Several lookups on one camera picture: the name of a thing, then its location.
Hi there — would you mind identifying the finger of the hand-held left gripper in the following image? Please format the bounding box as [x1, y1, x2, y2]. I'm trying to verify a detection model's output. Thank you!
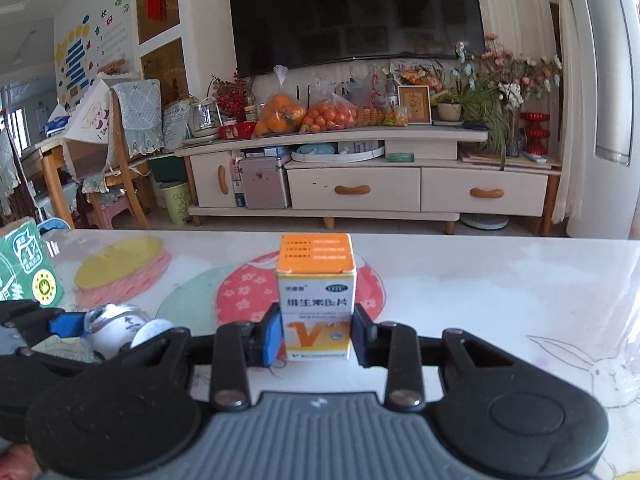
[0, 300, 88, 346]
[15, 346, 108, 376]

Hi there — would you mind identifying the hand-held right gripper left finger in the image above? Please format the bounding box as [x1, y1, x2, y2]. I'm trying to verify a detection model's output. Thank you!
[107, 302, 282, 409]

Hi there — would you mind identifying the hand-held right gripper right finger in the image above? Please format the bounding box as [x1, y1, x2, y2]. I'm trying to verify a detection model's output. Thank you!
[351, 307, 531, 409]

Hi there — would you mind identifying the orange white vitamin box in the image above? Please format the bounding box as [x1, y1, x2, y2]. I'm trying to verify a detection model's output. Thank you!
[276, 233, 358, 361]

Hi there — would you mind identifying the green cardboard milk carton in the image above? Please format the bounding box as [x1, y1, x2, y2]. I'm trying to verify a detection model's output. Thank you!
[0, 219, 66, 308]

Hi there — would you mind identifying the pink stool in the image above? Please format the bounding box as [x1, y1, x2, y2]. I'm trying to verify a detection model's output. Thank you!
[82, 200, 136, 231]

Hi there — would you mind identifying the wooden dining table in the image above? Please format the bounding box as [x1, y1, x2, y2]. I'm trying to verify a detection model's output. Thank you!
[22, 137, 76, 231]

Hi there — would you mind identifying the silver metal case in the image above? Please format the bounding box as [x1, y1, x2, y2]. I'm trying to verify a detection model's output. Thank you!
[239, 156, 291, 210]

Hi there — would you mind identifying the white TV cabinet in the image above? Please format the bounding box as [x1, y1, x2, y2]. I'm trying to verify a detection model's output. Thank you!
[175, 122, 563, 236]

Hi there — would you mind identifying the green waste bin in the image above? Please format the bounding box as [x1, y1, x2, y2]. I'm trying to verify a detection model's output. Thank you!
[160, 180, 192, 226]

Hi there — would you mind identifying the dark wooden chair with cover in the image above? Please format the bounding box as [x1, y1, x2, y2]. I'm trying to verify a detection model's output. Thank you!
[0, 130, 23, 221]

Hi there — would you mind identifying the white bathroom scale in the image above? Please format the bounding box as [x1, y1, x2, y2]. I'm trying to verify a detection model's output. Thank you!
[460, 214, 510, 231]

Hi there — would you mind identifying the white round tray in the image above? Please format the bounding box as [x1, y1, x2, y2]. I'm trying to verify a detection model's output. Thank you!
[291, 141, 386, 163]

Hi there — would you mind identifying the dark green container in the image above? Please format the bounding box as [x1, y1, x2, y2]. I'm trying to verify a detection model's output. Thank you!
[149, 154, 187, 183]

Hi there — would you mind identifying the blue tissue pack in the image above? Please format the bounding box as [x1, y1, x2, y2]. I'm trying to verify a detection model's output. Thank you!
[42, 115, 73, 138]

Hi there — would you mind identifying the red snack box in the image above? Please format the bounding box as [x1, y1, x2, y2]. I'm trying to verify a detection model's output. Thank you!
[218, 121, 258, 140]

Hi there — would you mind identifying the printed tablecloth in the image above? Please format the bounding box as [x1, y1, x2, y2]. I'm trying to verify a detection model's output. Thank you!
[62, 79, 118, 181]

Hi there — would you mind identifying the bag of oranges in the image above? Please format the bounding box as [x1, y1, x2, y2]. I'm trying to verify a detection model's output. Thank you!
[252, 65, 307, 138]

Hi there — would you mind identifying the bag of tangerines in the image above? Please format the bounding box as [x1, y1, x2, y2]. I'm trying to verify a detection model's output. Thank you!
[300, 92, 358, 134]

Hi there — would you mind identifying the glass kettle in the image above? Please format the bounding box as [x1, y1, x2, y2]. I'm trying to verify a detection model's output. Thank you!
[187, 97, 223, 140]

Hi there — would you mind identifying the white printed shopping bag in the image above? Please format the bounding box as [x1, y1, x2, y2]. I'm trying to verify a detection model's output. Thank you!
[162, 97, 193, 153]

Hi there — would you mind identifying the potted spider plant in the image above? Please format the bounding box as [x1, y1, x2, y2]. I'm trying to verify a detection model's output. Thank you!
[435, 77, 511, 168]

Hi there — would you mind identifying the red berry bouquet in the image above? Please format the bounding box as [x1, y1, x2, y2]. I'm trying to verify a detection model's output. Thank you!
[207, 72, 253, 116]

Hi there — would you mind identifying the red lantern ornament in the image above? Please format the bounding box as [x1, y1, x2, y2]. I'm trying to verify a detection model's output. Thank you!
[520, 111, 551, 156]

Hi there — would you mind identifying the artificial flower bouquet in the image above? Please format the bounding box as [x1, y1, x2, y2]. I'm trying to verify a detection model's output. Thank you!
[455, 32, 563, 111]

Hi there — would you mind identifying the black television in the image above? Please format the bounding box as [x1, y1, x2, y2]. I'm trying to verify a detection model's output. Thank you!
[227, 0, 486, 78]

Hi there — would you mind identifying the white standing air conditioner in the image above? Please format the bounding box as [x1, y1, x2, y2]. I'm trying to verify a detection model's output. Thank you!
[562, 0, 640, 241]

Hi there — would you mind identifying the wooden picture frame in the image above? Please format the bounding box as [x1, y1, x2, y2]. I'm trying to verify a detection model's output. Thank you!
[397, 85, 432, 126]

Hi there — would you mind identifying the wall poster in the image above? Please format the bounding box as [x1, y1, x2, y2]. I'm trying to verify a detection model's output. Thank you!
[54, 0, 136, 106]

